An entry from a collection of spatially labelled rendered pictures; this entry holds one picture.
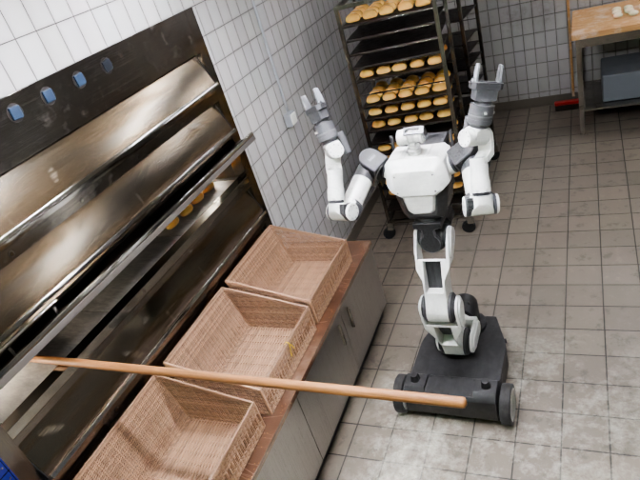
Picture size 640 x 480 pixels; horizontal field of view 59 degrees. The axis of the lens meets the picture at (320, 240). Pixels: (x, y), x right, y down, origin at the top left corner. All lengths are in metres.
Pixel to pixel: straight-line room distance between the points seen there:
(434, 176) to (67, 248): 1.46
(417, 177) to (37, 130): 1.46
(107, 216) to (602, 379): 2.47
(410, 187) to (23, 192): 1.48
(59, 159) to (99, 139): 0.21
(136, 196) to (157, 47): 0.72
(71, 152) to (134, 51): 0.59
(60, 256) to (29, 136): 0.44
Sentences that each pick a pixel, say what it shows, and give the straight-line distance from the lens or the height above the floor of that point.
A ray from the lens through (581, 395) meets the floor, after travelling 3.17.
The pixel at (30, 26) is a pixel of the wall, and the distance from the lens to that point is 2.39.
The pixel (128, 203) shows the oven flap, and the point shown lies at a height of 1.52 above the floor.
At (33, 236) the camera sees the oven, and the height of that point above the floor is 1.65.
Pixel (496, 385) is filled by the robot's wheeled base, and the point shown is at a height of 0.21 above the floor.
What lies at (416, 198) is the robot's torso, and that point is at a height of 1.19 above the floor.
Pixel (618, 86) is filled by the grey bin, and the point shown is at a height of 0.36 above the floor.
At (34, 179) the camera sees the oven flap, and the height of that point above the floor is 1.81.
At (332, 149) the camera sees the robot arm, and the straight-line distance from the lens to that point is 2.34.
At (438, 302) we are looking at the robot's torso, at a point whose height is 0.68.
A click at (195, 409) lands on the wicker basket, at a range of 2.68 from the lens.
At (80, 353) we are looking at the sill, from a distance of 2.39.
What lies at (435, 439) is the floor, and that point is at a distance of 3.03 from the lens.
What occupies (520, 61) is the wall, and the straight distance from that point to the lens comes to 6.31.
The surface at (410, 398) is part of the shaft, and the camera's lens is 1.59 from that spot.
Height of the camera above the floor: 2.35
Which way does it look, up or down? 29 degrees down
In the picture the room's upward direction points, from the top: 18 degrees counter-clockwise
